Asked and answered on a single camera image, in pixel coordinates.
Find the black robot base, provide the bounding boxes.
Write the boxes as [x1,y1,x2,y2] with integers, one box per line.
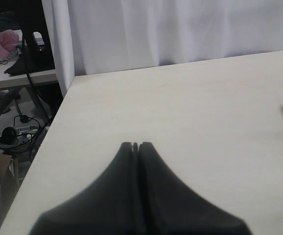
[5,0,55,76]

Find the pink cloth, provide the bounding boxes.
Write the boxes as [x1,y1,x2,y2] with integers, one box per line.
[0,29,20,62]

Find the white curtain backdrop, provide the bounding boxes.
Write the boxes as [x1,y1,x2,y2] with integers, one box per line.
[42,0,283,94]

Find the black round floor device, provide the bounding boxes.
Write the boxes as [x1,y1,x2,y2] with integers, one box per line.
[0,127,17,145]

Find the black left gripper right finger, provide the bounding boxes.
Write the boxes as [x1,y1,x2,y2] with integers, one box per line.
[138,142,252,235]

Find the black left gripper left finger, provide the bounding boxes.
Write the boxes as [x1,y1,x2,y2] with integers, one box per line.
[30,142,138,235]

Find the black floor cable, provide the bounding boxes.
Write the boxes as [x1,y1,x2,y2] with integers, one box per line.
[0,114,51,157]

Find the grey side table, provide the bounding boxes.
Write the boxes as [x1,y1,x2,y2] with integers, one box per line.
[0,61,48,122]

